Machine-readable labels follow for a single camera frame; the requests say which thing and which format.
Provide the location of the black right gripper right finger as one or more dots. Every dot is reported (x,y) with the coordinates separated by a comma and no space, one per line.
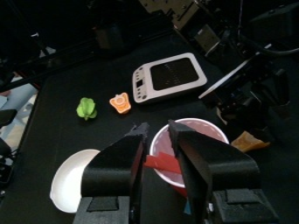
(217,172)

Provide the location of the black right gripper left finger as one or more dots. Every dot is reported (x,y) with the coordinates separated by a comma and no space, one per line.
(112,166)

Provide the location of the orange toy squash half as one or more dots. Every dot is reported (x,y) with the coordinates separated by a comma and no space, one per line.
(120,104)

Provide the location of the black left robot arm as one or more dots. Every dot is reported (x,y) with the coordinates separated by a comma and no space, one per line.
(217,26)

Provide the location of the white toy stove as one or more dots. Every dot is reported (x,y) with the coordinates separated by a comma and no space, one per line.
(169,78)

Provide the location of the white plate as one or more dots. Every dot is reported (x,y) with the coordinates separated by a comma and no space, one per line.
(68,180)

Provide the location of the orange-brown toy bread piece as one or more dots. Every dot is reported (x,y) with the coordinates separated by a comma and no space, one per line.
(247,142)

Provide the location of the red plastic piece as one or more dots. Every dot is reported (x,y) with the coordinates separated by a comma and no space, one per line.
(163,164)

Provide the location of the pink bowl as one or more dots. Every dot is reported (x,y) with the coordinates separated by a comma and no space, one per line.
(171,151)

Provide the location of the green toy pepper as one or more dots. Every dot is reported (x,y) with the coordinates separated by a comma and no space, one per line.
(85,108)

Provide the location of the black aluminium frame bar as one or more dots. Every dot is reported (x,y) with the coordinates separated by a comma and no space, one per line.
(77,55)

